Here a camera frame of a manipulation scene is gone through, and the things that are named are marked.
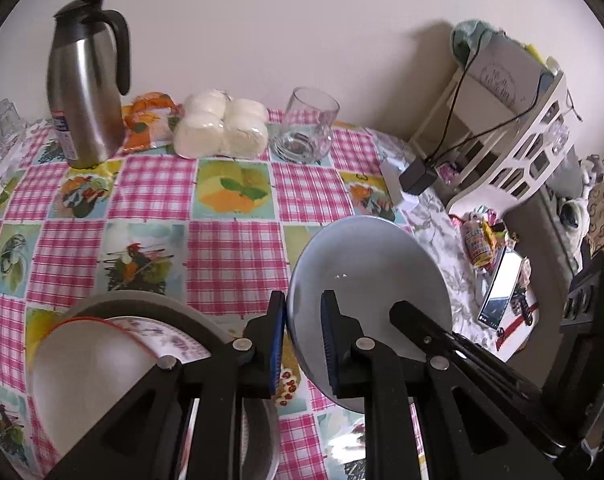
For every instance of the white lattice rack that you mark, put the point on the white lattice rack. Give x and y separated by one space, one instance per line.
527 160

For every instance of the smartphone in clear case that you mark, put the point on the smartphone in clear case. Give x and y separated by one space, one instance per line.
499 295

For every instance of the green cloth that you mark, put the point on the green cloth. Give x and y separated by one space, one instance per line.
467 35

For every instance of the small white box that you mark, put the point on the small white box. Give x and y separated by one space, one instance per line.
394 187

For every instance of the pink floral deep plate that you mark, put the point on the pink floral deep plate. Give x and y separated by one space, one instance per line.
177 345

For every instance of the orange snack packet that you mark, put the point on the orange snack packet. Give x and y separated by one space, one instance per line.
142 130

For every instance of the pink checkered fruit tablecloth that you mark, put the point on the pink checkered fruit tablecloth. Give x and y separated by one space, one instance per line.
232 255

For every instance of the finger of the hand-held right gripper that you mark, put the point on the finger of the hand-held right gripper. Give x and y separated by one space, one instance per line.
432 330

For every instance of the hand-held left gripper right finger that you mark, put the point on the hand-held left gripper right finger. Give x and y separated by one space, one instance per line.
329 350

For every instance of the grey leaf print cloth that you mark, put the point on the grey leaf print cloth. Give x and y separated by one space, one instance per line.
447 265

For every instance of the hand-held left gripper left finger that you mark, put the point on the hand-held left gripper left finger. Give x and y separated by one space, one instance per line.
278 345

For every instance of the grey plush toy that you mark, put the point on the grey plush toy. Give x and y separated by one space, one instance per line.
577 205

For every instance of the bag of white buns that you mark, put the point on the bag of white buns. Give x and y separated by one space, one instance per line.
217 130

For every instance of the small white bowl red print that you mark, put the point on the small white bowl red print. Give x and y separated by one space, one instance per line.
82 370

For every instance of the colourful snack packet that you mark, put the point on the colourful snack packet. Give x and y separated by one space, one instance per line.
477 242

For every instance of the stainless steel thermos jug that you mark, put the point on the stainless steel thermos jug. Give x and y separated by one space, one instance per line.
82 100

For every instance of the grey plate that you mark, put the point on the grey plate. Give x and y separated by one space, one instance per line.
372 270

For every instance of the white card box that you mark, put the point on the white card box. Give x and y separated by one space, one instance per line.
502 75

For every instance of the clear glass tumbler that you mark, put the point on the clear glass tumbler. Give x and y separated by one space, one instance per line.
307 125

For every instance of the black power adapter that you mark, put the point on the black power adapter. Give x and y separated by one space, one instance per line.
418 176

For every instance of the stainless steel plate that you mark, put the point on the stainless steel plate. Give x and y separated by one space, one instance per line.
147 302

